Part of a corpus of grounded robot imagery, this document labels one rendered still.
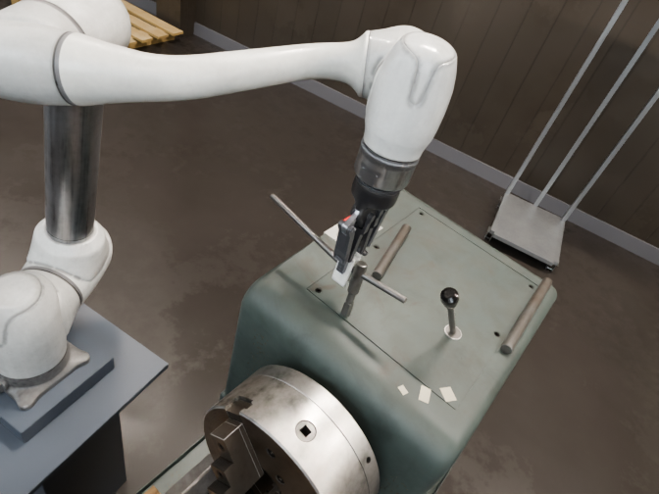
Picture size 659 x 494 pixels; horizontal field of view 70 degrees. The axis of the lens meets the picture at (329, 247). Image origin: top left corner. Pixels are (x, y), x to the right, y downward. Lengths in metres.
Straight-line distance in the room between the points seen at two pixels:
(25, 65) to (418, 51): 0.51
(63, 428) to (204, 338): 1.14
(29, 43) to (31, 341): 0.64
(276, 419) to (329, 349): 0.16
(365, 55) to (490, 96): 3.34
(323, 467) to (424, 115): 0.53
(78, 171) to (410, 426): 0.80
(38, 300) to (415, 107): 0.86
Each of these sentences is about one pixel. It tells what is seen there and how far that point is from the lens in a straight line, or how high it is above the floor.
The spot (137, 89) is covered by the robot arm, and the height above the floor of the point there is 1.60.
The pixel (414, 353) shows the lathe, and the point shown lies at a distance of 0.91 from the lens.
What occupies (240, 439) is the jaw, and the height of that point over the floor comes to 1.18.
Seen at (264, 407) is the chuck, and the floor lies 1.23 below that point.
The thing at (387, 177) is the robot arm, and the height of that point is 1.57.
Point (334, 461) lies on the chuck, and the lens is 0.80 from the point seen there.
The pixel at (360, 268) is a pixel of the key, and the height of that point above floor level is 1.37.
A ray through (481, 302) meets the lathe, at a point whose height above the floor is 1.26.
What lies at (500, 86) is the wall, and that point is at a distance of 4.06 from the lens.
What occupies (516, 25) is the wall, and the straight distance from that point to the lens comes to 3.97.
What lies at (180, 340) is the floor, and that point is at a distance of 2.36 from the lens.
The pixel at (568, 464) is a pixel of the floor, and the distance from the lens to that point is 2.70.
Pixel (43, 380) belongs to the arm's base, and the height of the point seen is 0.83.
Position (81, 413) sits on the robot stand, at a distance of 1.35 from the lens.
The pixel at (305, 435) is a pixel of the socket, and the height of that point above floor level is 1.21.
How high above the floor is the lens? 1.93
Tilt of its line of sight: 41 degrees down
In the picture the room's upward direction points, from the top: 18 degrees clockwise
